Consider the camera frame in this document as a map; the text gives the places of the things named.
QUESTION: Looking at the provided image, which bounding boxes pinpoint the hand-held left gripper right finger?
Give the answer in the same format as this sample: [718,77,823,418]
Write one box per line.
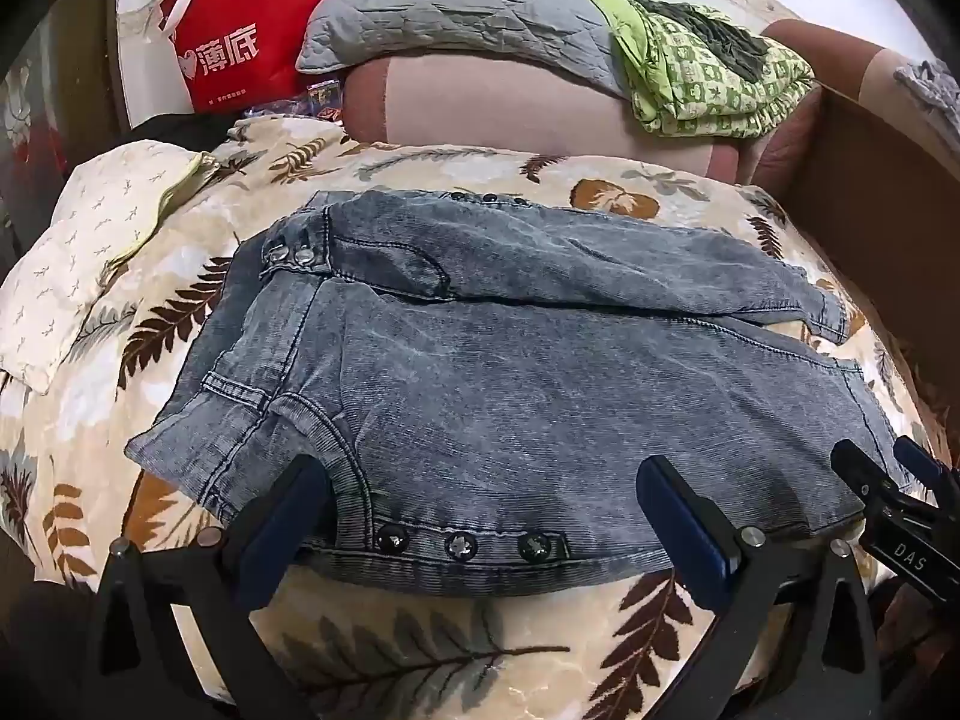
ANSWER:
[636,454,882,720]

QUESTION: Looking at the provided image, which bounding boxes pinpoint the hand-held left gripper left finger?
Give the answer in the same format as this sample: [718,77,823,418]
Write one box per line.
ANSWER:
[82,452,335,720]

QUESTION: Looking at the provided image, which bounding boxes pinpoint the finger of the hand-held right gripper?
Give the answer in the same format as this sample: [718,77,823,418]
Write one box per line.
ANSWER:
[831,439,912,518]
[892,435,950,496]

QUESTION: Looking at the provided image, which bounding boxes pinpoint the blue denim pants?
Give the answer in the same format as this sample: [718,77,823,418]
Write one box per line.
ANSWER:
[126,190,912,601]

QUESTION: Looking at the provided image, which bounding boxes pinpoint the leaf print blanket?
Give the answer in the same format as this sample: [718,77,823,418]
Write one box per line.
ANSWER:
[0,116,953,720]

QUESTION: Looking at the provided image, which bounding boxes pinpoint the brown cardboard box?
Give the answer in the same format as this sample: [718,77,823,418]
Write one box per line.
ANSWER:
[776,79,960,421]

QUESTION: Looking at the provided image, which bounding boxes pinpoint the cream small print pillow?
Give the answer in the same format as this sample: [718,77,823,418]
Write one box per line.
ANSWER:
[0,136,218,395]

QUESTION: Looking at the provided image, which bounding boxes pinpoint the grey crochet cloth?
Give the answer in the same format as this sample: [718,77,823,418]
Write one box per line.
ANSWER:
[892,56,960,143]

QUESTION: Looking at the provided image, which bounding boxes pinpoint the black cloth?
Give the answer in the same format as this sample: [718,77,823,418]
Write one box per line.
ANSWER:
[112,111,241,158]

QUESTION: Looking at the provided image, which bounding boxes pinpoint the green patterned cloth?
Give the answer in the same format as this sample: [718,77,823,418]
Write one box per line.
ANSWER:
[574,0,818,140]

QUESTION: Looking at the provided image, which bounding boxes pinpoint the colourful packets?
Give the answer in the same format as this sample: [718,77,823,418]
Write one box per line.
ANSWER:
[240,79,350,125]

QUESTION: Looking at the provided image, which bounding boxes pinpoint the dark green cloth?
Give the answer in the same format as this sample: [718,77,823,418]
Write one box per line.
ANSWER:
[626,0,773,83]

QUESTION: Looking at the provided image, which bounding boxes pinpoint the red shopping bag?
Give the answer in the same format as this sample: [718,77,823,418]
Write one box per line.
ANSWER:
[154,0,338,117]

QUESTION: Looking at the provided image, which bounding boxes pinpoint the wooden cabinet with glass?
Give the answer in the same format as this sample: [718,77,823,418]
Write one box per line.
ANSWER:
[0,0,125,256]

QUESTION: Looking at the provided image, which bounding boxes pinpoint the grey quilted pillow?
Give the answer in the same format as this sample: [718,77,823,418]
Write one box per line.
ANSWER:
[296,0,631,95]

